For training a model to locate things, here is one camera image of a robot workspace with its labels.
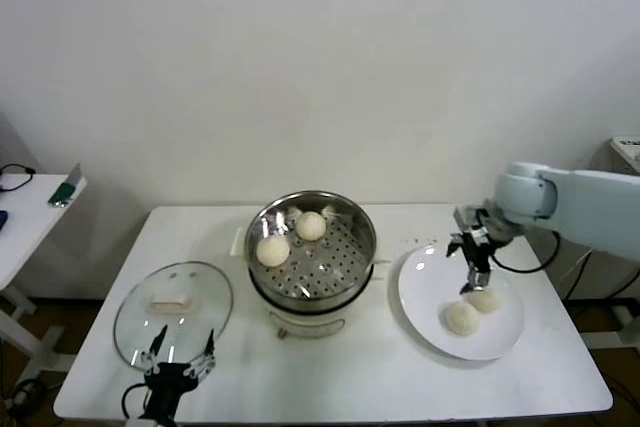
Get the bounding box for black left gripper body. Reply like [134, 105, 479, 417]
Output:
[143, 364, 200, 421]

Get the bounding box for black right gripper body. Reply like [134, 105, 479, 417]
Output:
[462, 229, 494, 273]

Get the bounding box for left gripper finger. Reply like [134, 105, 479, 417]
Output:
[140, 325, 169, 376]
[183, 329, 217, 378]

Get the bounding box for glass lid with cream handle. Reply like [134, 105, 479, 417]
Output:
[113, 260, 235, 373]

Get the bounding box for white steamed baozi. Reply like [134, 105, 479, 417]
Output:
[465, 288, 504, 313]
[255, 235, 291, 268]
[294, 210, 327, 242]
[439, 300, 482, 336]

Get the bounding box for perforated steel steamer basket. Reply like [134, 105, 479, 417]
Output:
[244, 190, 378, 313]

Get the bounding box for white round plate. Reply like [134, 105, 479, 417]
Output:
[398, 243, 527, 362]

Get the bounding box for cream electric cooker base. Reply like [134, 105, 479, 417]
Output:
[229, 226, 394, 341]

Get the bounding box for white stand base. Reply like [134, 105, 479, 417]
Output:
[582, 304, 640, 351]

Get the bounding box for grey white cabinet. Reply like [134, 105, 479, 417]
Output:
[609, 135, 640, 183]

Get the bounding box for white side table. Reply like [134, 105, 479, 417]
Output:
[0, 172, 89, 388]

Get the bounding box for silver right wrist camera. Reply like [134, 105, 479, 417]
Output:
[453, 204, 490, 229]

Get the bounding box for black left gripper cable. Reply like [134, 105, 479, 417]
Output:
[122, 382, 151, 421]

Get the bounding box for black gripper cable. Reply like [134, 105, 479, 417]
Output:
[487, 231, 561, 274]
[122, 382, 151, 421]

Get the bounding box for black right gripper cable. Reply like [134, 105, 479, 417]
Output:
[487, 231, 561, 274]

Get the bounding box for black wall cable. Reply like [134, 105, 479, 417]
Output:
[563, 249, 640, 301]

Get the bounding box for tangled floor cables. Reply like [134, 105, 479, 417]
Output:
[4, 377, 51, 421]

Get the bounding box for green handled cleaver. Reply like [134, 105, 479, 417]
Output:
[48, 162, 83, 207]

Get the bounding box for black cable on side table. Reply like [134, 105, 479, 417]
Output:
[0, 162, 36, 193]

